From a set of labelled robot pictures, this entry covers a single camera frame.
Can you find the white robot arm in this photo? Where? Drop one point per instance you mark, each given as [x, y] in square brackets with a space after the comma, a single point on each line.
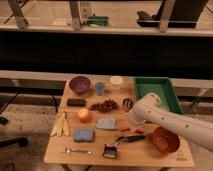
[148, 108]

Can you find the purple bowl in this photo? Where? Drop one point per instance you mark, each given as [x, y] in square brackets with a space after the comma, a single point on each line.
[80, 84]

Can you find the red bowl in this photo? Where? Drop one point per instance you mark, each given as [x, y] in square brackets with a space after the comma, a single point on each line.
[165, 141]

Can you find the blue cup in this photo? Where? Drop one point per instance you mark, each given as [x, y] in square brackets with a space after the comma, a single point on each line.
[99, 88]

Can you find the white plastic cup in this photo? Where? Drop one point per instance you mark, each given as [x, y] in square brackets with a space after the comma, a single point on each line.
[116, 82]

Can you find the bunch of dark grapes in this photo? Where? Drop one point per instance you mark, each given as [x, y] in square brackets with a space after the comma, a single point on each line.
[107, 106]

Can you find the small metal cup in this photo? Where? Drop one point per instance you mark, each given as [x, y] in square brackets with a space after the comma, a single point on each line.
[127, 104]

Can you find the orange apple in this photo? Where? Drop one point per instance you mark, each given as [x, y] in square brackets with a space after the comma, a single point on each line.
[84, 115]

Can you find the black rectangular block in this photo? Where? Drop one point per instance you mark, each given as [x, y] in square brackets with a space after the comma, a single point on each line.
[76, 102]

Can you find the grey blue cloth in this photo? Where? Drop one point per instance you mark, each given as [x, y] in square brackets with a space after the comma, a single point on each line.
[106, 123]

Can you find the green plastic tray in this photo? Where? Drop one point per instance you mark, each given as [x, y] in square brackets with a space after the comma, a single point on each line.
[161, 86]

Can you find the blue sponge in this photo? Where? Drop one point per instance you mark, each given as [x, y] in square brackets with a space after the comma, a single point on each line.
[83, 135]

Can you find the yellow banana bunch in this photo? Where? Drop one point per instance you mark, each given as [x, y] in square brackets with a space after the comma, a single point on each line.
[61, 126]

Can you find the green box on shelf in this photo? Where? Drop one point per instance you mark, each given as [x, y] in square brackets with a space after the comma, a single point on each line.
[98, 20]

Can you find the black object on shelf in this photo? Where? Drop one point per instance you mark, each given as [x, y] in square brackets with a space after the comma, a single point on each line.
[185, 14]

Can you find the black handled brush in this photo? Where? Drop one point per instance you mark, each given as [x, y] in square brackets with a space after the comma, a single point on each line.
[110, 150]

